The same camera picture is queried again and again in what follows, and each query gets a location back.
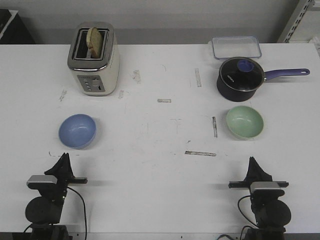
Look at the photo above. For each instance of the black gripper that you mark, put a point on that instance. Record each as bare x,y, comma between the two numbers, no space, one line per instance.
256,173
59,192

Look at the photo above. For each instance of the blue bowl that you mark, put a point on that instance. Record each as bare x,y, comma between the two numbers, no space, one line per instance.
77,131

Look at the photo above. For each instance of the green bowl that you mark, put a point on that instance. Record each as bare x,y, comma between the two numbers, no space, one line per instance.
244,122

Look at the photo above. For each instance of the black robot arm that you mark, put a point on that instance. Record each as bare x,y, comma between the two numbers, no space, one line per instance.
44,212
271,214

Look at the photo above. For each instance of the dark blue saucepan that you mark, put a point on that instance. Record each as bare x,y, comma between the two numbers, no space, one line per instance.
240,96

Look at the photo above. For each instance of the cream and chrome toaster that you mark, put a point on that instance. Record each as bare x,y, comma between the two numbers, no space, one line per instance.
95,77

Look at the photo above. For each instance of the glass pot lid blue knob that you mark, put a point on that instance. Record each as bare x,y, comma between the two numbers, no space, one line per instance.
242,74

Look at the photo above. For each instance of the clear plastic food container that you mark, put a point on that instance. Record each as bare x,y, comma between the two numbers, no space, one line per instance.
225,47

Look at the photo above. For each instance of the toast slice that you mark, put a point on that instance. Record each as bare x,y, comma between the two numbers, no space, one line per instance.
94,42

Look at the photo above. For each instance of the white metal shelf upright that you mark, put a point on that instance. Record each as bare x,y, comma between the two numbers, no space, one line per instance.
303,24

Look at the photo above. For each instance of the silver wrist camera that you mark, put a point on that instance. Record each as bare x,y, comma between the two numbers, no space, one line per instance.
266,188
41,182

